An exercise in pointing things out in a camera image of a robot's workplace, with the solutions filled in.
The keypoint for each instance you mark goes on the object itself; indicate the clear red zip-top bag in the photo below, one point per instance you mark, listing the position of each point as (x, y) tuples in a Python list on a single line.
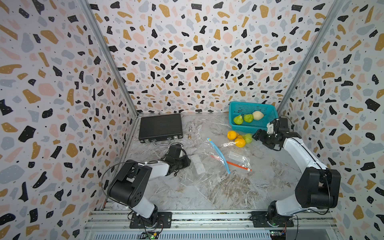
[(239, 161)]

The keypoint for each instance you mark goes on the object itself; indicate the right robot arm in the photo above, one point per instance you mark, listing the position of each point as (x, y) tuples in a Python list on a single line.
[(317, 189)]

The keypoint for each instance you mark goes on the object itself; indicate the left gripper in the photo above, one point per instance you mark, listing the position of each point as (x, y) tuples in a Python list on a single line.
[(186, 162)]

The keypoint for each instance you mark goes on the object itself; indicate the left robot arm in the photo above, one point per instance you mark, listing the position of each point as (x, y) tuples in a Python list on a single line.
[(128, 186)]

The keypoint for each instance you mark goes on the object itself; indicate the green pear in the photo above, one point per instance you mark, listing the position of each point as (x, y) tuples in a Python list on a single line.
[(239, 120)]

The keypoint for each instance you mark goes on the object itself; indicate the beige round fruit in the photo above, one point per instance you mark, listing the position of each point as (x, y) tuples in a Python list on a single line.
[(258, 115)]

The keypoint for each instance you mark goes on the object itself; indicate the teal plastic basket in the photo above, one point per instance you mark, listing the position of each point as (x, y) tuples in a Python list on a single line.
[(242, 108)]

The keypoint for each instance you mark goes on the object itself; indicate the green circuit board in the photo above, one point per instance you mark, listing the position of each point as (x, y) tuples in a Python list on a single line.
[(149, 236)]

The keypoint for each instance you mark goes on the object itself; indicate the orange fruit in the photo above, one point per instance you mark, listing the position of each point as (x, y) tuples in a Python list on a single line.
[(240, 142)]

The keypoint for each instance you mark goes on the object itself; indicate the yellow lemon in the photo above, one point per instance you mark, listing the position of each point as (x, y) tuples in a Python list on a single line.
[(232, 135)]

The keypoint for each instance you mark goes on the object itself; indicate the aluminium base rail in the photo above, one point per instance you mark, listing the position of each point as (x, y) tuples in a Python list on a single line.
[(209, 225)]

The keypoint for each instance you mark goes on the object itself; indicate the green apple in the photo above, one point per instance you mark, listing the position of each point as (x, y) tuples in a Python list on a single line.
[(248, 118)]

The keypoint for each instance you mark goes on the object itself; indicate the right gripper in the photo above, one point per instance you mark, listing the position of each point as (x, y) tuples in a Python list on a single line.
[(260, 134)]

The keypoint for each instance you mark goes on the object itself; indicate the green lime fruit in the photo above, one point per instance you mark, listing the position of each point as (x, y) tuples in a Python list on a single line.
[(248, 138)]

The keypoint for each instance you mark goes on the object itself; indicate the clear blue zip-top bag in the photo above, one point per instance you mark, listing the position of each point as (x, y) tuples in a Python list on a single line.
[(207, 162)]

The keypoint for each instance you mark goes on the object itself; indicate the black briefcase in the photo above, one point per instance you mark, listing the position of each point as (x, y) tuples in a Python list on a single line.
[(160, 128)]

